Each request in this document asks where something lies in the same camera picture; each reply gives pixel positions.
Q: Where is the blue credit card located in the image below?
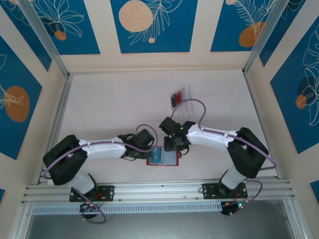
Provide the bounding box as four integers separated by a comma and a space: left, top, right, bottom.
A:
150, 148, 165, 164

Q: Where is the red leather card holder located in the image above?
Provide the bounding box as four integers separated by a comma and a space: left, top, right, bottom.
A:
146, 146, 180, 167

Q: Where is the clear plastic card tray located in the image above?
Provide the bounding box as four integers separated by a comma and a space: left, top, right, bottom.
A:
169, 85, 196, 120

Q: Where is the grey metal sheet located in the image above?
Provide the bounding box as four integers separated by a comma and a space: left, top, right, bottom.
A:
14, 199, 309, 239

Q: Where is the black controller board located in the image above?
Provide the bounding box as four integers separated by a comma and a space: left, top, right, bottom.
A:
221, 201, 250, 216
79, 202, 102, 213

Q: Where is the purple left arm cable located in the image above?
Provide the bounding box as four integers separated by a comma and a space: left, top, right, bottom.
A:
43, 124, 159, 224

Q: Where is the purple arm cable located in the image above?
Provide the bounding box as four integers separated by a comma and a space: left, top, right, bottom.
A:
170, 98, 277, 217
43, 124, 159, 224

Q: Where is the aluminium front rail frame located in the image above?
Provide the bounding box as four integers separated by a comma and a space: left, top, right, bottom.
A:
21, 177, 297, 206

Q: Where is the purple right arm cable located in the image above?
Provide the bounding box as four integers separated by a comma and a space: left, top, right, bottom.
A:
170, 98, 277, 217

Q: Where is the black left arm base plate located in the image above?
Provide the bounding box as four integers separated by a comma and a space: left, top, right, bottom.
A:
69, 185, 115, 202

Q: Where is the white slotted cable duct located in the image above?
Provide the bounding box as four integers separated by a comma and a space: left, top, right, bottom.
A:
31, 202, 222, 215

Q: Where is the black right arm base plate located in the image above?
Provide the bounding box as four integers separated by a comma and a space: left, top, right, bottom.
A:
201, 183, 249, 200

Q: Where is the aluminium side rail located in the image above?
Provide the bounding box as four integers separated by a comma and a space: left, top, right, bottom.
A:
36, 73, 74, 186
243, 72, 280, 180

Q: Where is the aluminium corner post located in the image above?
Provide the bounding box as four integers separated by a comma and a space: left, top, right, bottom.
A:
17, 0, 70, 79
243, 0, 300, 75

